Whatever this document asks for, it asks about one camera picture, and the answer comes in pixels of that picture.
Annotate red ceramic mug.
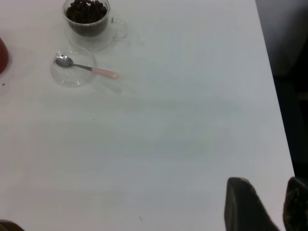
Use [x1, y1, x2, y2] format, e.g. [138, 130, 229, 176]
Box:
[0, 37, 11, 75]

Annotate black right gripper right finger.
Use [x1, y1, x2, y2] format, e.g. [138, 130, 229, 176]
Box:
[283, 177, 308, 231]

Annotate pink handled metal spoon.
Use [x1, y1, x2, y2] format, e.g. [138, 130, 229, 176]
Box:
[55, 55, 119, 79]

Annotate dark coffee beans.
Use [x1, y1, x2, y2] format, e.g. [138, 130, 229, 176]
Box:
[66, 0, 108, 37]

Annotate clear round glass dish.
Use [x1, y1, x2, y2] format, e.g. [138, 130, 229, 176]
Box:
[50, 47, 98, 89]

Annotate clear glass handled cup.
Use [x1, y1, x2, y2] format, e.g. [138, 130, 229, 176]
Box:
[62, 0, 128, 52]

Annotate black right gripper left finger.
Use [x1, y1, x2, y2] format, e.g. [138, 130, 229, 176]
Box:
[223, 177, 280, 231]

